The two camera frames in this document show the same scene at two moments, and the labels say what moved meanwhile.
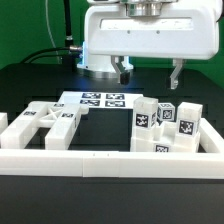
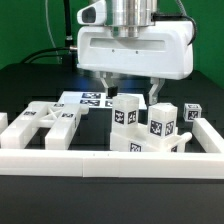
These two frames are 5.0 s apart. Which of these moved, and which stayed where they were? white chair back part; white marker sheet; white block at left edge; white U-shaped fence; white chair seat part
Moved: white chair seat part
Stayed: white block at left edge; white chair back part; white marker sheet; white U-shaped fence
